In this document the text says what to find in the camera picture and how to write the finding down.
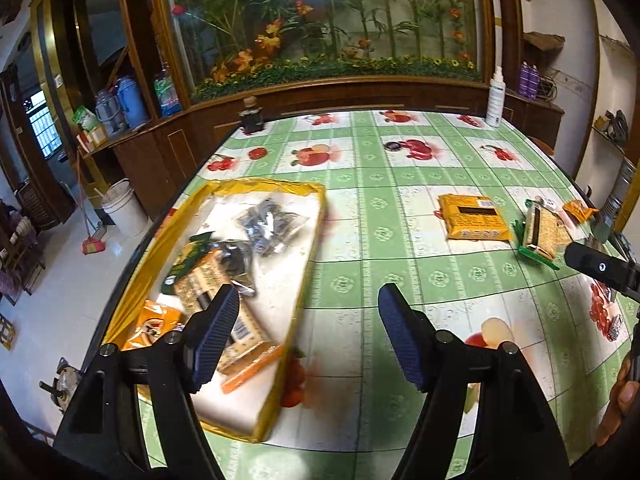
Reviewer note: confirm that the dark green snack packet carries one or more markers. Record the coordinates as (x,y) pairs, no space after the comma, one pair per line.
(197,247)

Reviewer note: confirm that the wooden cabinet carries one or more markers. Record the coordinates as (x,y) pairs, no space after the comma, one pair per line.
(159,158)

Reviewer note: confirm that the green white bag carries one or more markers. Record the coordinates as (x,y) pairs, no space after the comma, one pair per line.
(85,119)

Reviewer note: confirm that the purple bottles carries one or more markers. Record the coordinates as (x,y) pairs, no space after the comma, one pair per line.
(528,81)

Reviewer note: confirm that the orange cracker pack barcode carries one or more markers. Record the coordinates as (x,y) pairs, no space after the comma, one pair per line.
(469,217)

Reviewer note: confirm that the dark glass ink bottle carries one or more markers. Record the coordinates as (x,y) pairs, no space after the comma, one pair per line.
(251,117)

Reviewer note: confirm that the clear plastic snack bag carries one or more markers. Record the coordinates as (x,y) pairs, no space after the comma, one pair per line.
(269,227)

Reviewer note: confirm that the green edged cracker pack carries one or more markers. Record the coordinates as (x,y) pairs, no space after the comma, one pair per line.
(535,234)

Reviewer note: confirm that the blue thermos flask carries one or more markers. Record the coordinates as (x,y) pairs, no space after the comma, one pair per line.
(131,102)

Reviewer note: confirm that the red broom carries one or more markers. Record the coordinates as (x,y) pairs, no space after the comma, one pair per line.
(91,244)

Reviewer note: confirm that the orange crumpled snack packet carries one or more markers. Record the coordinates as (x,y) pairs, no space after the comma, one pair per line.
(579,211)

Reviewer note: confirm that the silver foil snack bag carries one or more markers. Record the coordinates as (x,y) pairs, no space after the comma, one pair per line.
(235,258)

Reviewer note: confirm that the white spray bottle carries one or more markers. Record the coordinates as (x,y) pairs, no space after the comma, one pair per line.
(496,96)

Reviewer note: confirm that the small orange snack packet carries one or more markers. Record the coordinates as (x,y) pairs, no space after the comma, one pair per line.
(155,320)

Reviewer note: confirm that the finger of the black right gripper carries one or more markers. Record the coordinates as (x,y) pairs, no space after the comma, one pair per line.
(619,275)

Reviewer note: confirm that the fruit pattern green tablecloth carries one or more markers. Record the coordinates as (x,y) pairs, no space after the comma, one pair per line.
(346,410)

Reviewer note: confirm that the grey thermos flask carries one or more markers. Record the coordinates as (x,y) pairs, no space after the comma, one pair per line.
(109,113)

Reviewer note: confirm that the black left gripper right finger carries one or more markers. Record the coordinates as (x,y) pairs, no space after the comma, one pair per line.
(436,363)

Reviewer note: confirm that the floral landscape glass panel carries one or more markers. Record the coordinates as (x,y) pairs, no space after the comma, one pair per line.
(230,46)

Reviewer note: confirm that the yellow cardboard box tray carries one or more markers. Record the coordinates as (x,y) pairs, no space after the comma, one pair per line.
(249,412)

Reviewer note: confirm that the long orange biscuit pack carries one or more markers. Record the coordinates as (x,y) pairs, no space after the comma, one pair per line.
(248,349)

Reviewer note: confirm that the white plastic bucket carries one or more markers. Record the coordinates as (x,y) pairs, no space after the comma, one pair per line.
(121,204)

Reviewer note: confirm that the right hand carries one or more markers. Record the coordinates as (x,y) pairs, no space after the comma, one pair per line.
(621,397)

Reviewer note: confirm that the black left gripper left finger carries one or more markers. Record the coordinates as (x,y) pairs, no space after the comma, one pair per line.
(178,366)

